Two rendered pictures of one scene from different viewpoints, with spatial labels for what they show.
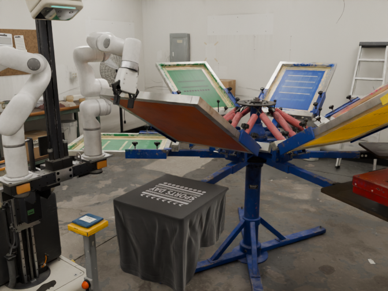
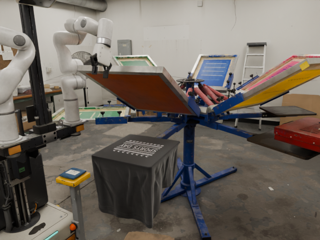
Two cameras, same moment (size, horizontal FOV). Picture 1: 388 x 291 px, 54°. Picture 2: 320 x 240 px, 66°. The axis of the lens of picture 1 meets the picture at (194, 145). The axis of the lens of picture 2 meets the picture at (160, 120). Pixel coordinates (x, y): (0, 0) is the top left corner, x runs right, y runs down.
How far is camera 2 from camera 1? 0.37 m
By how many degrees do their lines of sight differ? 6
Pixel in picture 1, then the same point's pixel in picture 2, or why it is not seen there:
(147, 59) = not seen: hidden behind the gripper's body
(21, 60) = (7, 36)
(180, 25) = (124, 34)
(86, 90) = (65, 67)
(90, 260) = (76, 206)
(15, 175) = (7, 138)
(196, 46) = (135, 48)
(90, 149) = (70, 116)
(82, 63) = (61, 45)
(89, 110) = (68, 84)
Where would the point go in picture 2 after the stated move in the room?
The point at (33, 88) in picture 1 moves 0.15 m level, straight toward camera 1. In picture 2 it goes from (20, 62) to (21, 63)
